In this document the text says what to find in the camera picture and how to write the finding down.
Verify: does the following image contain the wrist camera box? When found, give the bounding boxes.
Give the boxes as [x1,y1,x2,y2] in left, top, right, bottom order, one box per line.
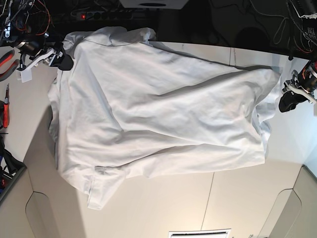
[17,70,33,83]
[313,102,317,117]

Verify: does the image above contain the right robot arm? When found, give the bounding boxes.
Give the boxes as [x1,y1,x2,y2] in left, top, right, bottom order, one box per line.
[0,0,74,72]

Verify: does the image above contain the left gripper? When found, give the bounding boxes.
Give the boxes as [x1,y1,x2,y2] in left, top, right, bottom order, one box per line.
[278,60,317,113]

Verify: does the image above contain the red handled cutter tool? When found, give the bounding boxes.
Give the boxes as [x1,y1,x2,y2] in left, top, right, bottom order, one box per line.
[3,84,9,128]

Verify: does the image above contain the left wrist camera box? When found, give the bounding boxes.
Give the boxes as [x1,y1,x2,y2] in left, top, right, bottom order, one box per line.
[313,102,317,117]

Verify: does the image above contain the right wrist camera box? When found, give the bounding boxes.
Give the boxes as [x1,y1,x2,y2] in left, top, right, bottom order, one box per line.
[17,70,33,83]

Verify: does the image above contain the white t-shirt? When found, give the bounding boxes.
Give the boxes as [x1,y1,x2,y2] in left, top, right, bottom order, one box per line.
[48,27,280,210]

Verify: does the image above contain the white cable loop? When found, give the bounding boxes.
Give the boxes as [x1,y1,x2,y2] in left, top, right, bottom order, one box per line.
[273,16,289,45]

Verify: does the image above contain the white vent grille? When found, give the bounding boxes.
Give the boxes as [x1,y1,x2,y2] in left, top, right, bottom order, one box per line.
[168,229,231,238]

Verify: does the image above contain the orange grey pliers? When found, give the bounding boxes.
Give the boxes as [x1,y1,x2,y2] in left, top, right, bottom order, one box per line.
[0,50,20,83]

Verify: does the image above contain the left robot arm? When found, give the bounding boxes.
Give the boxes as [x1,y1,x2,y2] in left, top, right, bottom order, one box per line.
[278,0,317,115]

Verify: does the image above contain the black power strip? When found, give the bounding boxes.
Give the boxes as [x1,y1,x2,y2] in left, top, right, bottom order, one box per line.
[71,11,133,21]

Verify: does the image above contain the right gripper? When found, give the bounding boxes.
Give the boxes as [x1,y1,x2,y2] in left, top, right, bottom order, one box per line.
[16,41,74,71]

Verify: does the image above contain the black bag at left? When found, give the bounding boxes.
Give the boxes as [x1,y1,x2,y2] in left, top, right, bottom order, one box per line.
[0,136,26,200]

